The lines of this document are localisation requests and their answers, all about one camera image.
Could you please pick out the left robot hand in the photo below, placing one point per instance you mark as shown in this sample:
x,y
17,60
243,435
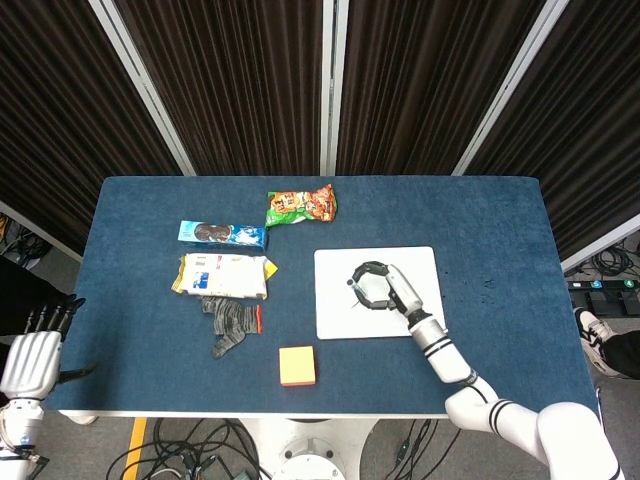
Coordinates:
x,y
30,362

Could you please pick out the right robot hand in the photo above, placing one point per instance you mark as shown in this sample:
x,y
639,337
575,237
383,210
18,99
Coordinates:
x,y
407,292

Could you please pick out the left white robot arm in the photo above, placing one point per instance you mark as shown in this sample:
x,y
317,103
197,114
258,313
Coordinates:
x,y
17,430

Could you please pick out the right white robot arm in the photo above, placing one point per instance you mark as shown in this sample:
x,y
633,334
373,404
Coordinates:
x,y
450,357

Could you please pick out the white rectangular drawing board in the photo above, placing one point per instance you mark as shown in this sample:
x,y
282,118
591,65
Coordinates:
x,y
340,320

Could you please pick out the blue table cloth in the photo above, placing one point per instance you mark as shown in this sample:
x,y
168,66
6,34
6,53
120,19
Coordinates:
x,y
500,225

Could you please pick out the orange sticky note pad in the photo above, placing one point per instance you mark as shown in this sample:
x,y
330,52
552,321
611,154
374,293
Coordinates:
x,y
297,365

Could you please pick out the green and orange snack bag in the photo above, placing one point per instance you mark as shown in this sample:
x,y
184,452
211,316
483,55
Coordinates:
x,y
300,205

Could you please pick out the blue cookie box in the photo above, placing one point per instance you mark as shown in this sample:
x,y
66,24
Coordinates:
x,y
240,236

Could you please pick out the grey sock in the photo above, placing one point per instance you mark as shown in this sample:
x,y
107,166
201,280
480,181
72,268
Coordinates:
x,y
230,320

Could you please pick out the white and yellow snack package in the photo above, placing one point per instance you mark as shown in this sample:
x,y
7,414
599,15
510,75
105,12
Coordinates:
x,y
225,275

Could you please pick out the white and black sneaker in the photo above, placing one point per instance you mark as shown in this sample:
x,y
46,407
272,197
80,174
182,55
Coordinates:
x,y
592,337

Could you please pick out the black foot pedal unit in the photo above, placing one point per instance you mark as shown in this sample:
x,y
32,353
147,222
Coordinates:
x,y
605,297

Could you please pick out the black trouser leg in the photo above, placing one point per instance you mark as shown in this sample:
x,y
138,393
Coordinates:
x,y
625,352

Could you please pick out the white partition post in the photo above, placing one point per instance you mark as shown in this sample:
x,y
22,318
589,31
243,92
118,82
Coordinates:
x,y
334,90
40,231
509,90
600,245
146,95

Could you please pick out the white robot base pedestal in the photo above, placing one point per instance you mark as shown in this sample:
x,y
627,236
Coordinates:
x,y
310,450

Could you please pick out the white table frame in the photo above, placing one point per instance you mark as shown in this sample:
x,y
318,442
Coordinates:
x,y
250,415

